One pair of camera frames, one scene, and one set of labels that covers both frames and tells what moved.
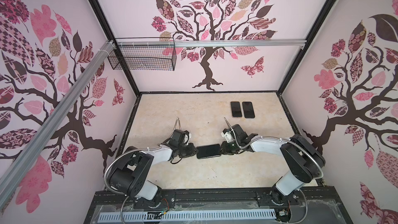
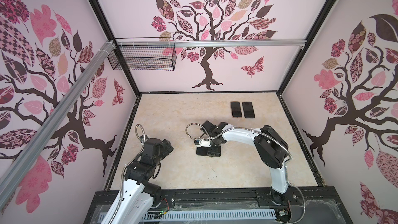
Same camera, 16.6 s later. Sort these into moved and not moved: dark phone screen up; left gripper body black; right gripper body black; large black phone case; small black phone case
Moved: right gripper body black; left gripper body black
Not moved: large black phone case; small black phone case; dark phone screen up
